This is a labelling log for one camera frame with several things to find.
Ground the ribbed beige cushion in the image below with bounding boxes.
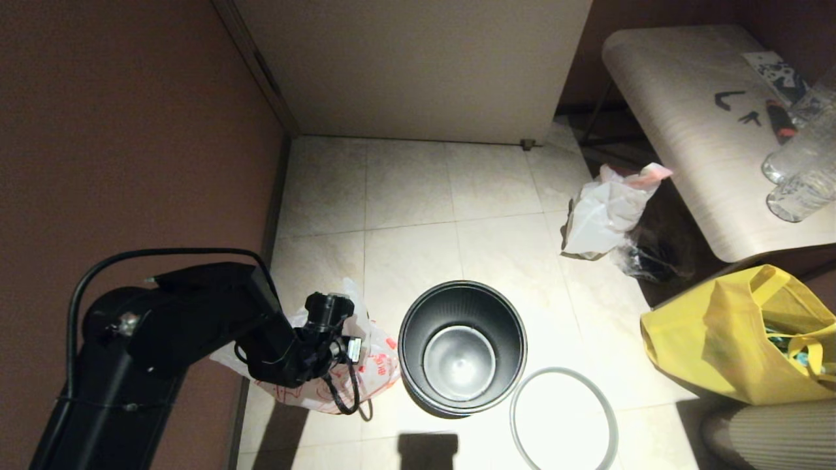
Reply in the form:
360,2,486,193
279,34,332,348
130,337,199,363
702,399,836,470

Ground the teal patterned packet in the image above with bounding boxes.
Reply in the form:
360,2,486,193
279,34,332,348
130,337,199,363
765,325,825,376

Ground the printed white card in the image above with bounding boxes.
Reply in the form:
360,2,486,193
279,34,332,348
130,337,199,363
741,51,811,105

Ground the black and red marker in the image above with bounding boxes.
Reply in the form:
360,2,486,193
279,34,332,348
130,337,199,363
764,100,798,146

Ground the used white bin liner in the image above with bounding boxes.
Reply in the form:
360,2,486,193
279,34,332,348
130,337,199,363
560,163,673,260

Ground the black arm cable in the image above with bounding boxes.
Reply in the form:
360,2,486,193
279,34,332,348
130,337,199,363
65,247,283,405
323,352,374,422

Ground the light wood-grain table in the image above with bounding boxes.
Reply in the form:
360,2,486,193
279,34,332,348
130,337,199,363
602,26,836,264

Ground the black left upper arm cable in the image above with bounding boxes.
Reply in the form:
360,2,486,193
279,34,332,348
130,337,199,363
65,247,283,405

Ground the yellow tote bag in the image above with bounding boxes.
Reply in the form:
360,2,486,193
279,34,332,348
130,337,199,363
640,264,836,407

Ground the crumpled clear plastic wrap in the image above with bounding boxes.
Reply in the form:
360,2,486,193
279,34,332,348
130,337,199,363
611,238,683,285

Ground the black trash bin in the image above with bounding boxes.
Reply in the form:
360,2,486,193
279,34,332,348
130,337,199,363
398,280,529,417

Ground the clear red-print plastic bag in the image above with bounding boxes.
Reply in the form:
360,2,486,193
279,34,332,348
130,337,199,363
210,278,400,415

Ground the grey bin ring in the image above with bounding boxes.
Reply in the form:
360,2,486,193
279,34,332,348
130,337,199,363
509,367,620,470

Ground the white cabinet panel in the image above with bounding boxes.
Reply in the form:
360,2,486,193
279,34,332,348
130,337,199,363
234,0,594,147

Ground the dark metal table leg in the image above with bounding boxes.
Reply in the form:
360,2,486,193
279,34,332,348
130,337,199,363
578,82,618,148

